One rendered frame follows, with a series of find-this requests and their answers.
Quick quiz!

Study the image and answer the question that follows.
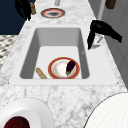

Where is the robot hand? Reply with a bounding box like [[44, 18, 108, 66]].
[[14, 0, 33, 22]]

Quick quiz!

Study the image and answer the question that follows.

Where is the small brown bottle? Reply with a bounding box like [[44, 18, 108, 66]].
[[29, 2, 37, 16]]

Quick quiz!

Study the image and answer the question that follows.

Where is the red-rimmed plate with dark centre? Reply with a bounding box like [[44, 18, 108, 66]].
[[40, 7, 67, 20]]

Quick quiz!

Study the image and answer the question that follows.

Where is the small grey upright thing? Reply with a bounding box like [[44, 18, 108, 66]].
[[53, 0, 62, 6]]

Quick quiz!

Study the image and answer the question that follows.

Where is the white sink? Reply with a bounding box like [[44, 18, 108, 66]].
[[8, 26, 120, 87]]

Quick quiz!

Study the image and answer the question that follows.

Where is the brown bread stick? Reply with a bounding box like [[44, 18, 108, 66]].
[[35, 66, 48, 80]]

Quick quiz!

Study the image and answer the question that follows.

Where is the red-rimmed white plate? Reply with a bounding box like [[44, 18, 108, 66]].
[[47, 56, 82, 80]]

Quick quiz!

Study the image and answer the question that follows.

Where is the dark purple eggplant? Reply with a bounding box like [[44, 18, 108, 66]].
[[65, 59, 77, 77]]

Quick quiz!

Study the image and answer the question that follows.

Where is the black tap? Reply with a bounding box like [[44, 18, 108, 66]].
[[86, 19, 124, 51]]

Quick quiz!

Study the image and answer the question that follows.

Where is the white bowl with dark red content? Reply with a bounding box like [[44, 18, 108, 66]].
[[0, 97, 55, 128]]

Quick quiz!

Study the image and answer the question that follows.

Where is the large plain white plate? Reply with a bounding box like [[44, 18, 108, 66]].
[[84, 92, 128, 128]]

